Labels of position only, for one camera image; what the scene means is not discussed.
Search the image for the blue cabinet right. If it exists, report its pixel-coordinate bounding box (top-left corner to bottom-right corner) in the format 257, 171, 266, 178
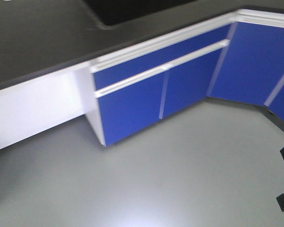
89, 9, 284, 146

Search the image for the black lab sink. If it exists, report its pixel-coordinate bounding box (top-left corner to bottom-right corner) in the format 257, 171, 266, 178
80, 0, 195, 29

